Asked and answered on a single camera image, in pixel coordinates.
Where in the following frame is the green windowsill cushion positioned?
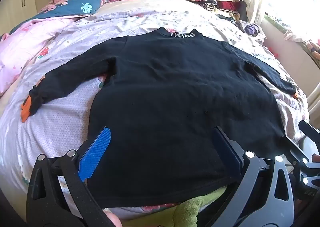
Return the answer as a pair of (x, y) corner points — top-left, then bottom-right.
(264, 12), (320, 51)

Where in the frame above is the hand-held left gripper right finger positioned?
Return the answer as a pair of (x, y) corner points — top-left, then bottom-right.
(207, 125), (297, 227)

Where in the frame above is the pink strawberry printed quilt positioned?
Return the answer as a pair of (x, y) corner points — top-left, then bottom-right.
(0, 0), (310, 217)

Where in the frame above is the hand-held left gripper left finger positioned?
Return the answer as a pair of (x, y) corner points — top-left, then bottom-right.
(26, 127), (125, 227)

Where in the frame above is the black sweater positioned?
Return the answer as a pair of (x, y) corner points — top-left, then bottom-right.
(26, 27), (298, 203)

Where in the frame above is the plain pink blanket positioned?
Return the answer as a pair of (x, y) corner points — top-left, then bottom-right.
(0, 15), (83, 97)

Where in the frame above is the person's left hand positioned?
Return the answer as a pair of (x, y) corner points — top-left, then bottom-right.
(102, 208), (123, 227)

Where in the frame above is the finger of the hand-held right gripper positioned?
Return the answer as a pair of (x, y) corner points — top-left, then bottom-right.
(299, 120), (320, 140)
(281, 135), (315, 167)

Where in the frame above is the person's green clothing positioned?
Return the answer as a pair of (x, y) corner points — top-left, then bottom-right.
(120, 187), (232, 227)

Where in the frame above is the clothes heap on windowsill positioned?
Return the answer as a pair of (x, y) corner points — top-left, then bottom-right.
(285, 29), (320, 60)

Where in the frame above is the beige bed sheet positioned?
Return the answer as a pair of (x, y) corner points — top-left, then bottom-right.
(96, 0), (213, 16)

